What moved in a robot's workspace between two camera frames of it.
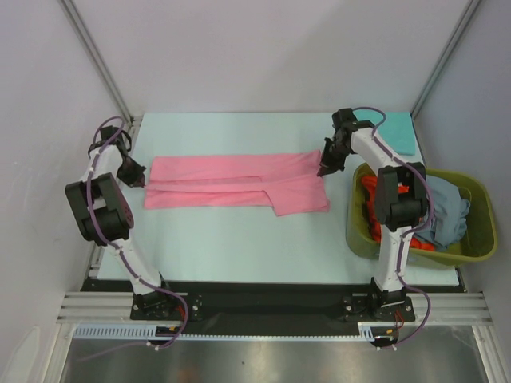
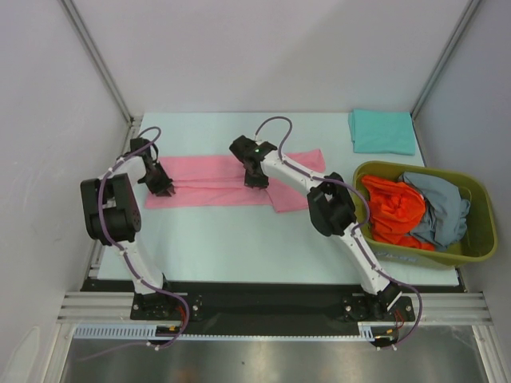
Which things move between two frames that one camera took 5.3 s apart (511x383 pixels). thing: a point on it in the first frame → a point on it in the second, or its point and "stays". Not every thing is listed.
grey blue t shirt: [450, 214] stays
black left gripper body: [130, 172] → [156, 180]
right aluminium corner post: [472, 6] stays
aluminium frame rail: [430, 308] stays
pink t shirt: [287, 182] stays
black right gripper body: [334, 155] → [255, 180]
